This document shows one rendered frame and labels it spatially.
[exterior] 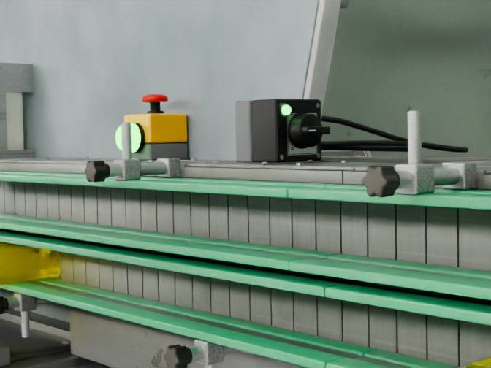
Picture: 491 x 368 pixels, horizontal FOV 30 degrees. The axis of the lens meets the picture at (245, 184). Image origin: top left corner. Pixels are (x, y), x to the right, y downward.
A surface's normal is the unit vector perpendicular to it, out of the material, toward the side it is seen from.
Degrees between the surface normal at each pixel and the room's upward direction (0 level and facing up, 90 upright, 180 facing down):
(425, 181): 90
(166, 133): 90
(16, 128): 90
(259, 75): 0
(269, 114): 0
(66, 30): 0
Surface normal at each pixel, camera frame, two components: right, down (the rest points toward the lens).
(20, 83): 0.65, 0.03
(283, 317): -0.76, 0.05
